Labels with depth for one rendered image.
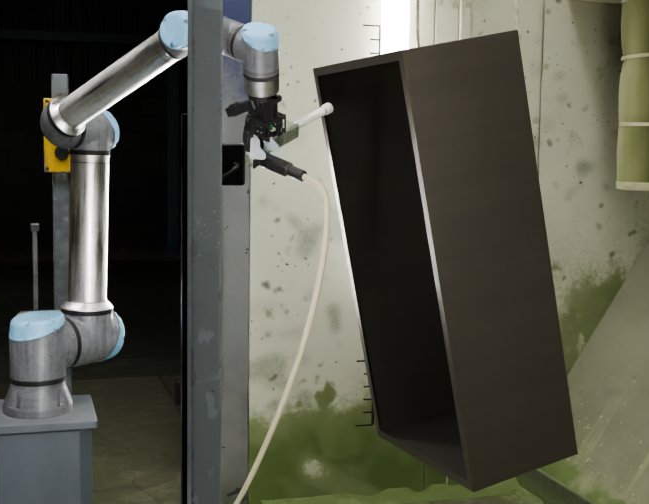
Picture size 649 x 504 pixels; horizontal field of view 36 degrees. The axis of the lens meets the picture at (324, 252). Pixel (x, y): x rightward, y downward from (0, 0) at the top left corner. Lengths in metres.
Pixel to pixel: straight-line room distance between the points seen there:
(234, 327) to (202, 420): 2.00
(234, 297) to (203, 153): 2.05
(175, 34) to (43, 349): 0.95
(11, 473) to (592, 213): 2.45
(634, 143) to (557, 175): 0.40
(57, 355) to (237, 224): 1.01
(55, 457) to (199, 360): 1.26
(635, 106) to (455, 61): 1.28
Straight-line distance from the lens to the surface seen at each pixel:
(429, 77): 2.60
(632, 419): 3.77
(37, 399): 2.86
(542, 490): 4.01
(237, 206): 3.59
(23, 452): 2.84
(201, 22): 1.61
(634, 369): 3.90
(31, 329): 2.83
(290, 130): 2.76
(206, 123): 1.60
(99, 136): 2.90
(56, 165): 3.66
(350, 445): 3.87
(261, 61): 2.48
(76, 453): 2.85
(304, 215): 3.65
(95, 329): 2.95
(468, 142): 2.65
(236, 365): 3.67
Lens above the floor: 1.38
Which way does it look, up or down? 6 degrees down
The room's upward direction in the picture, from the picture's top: 1 degrees clockwise
